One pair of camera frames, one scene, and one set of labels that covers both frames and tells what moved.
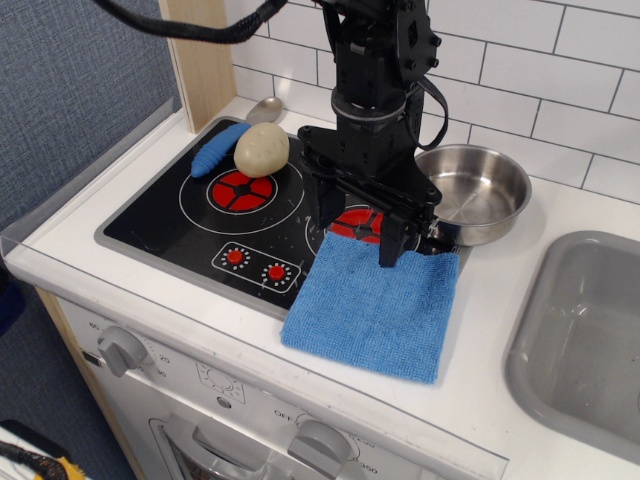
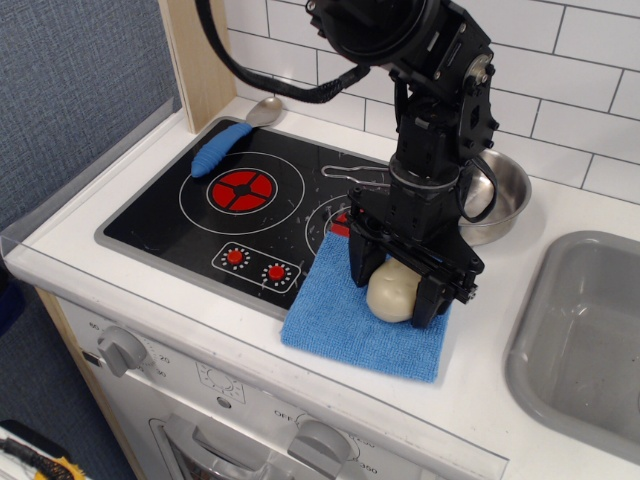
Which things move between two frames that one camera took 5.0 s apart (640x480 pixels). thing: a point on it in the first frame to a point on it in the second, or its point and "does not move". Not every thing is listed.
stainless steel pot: [482, 192] does not move
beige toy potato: [261, 149] to [391, 290]
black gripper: [376, 162] to [414, 222]
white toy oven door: [192, 449] does not move
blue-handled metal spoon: [222, 145] does not move
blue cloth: [393, 320] does not move
